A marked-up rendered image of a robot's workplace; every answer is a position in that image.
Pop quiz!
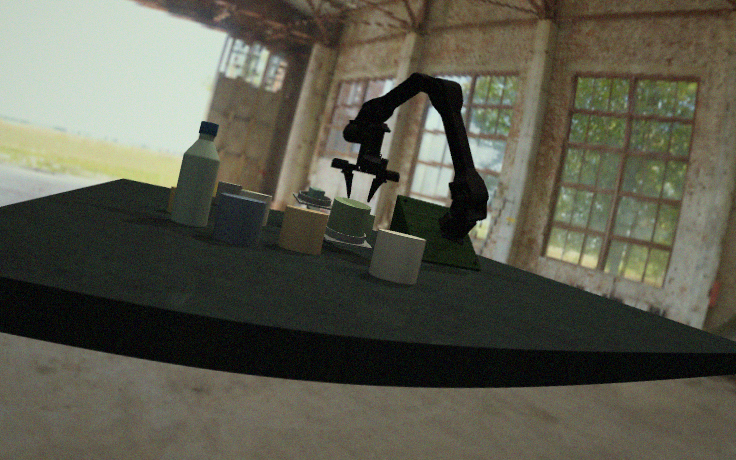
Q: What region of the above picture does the beige cylinder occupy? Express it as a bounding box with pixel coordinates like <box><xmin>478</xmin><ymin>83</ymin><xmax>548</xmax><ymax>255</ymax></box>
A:
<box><xmin>240</xmin><ymin>189</ymin><xmax>272</xmax><ymax>226</ymax></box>

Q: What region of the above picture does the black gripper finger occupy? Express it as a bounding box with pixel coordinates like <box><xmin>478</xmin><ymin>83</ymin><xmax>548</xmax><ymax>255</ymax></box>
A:
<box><xmin>340</xmin><ymin>171</ymin><xmax>354</xmax><ymax>198</ymax></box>
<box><xmin>367</xmin><ymin>178</ymin><xmax>387</xmax><ymax>203</ymax></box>

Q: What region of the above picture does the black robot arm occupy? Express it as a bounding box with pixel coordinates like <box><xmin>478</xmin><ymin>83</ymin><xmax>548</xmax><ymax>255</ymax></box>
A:
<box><xmin>343</xmin><ymin>72</ymin><xmax>489</xmax><ymax>245</ymax></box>

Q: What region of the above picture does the tan cylinder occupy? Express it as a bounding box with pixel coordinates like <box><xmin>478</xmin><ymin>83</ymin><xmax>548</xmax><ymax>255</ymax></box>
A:
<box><xmin>278</xmin><ymin>205</ymin><xmax>329</xmax><ymax>255</ymax></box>

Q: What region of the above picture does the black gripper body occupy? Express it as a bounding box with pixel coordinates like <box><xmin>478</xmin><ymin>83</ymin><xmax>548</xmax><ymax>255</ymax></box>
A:
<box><xmin>330</xmin><ymin>143</ymin><xmax>400</xmax><ymax>182</ymax></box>

